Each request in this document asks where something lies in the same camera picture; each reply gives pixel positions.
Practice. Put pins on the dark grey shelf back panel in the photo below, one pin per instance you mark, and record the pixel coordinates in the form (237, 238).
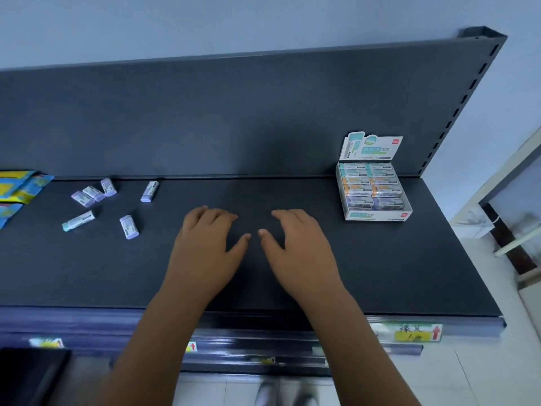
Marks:
(211, 122)

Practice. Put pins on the stack of blue yellow packets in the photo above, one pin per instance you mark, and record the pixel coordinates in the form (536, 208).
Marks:
(21, 190)

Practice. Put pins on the person's right hand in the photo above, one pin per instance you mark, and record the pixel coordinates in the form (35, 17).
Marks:
(308, 270)

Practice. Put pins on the shelf label with red arrow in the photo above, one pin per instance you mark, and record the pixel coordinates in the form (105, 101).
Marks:
(418, 334)

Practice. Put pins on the white box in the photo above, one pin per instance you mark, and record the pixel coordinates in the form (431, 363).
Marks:
(380, 147)

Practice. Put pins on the person's right forearm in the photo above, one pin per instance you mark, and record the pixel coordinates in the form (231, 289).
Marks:
(363, 359)

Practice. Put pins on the person's left hand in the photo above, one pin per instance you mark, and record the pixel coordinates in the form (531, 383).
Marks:
(198, 266)

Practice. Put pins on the pile of small erasers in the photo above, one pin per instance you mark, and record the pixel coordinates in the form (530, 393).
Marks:
(129, 227)

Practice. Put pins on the glass door with dark frame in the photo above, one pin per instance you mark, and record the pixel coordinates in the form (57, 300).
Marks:
(520, 207)

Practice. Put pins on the shelf front price rail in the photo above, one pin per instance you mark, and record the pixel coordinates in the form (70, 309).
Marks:
(63, 321)

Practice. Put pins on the person's left forearm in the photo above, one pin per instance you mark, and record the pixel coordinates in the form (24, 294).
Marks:
(148, 355)

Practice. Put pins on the white door frame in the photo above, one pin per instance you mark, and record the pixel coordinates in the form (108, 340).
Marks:
(494, 181)

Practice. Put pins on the green yellow shelf label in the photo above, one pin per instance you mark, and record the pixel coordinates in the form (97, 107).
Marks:
(46, 343)
(191, 346)
(262, 360)

